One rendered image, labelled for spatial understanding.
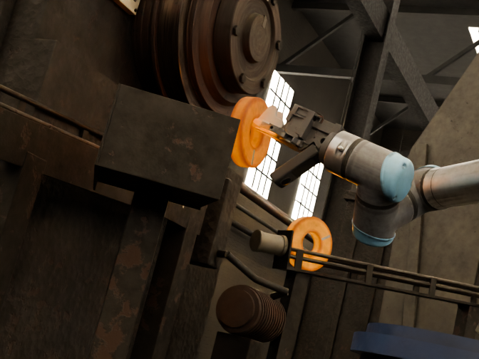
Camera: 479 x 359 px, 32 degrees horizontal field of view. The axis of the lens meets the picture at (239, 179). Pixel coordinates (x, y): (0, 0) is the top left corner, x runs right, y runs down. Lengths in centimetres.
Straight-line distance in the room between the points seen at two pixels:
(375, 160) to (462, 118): 318
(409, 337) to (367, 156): 76
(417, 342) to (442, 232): 372
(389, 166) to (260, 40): 60
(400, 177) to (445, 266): 295
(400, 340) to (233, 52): 118
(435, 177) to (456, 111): 311
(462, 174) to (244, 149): 45
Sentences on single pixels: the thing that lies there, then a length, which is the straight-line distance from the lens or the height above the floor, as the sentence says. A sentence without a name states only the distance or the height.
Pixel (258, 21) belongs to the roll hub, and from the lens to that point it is 206.
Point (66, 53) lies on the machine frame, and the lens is 175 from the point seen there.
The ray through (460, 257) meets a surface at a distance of 454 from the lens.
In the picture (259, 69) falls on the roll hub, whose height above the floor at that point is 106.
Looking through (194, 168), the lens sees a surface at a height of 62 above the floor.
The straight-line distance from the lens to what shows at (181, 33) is 192.
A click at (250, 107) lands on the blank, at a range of 175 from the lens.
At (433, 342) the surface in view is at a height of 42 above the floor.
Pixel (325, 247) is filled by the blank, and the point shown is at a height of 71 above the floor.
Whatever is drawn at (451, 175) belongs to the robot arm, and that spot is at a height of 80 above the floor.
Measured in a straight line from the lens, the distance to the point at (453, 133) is 478.
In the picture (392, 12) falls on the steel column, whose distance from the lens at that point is 1184.
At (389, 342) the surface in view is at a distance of 93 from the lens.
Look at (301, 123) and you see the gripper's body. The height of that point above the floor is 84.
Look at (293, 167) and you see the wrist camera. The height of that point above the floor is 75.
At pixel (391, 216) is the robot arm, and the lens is 170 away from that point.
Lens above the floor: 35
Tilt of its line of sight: 12 degrees up
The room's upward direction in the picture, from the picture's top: 14 degrees clockwise
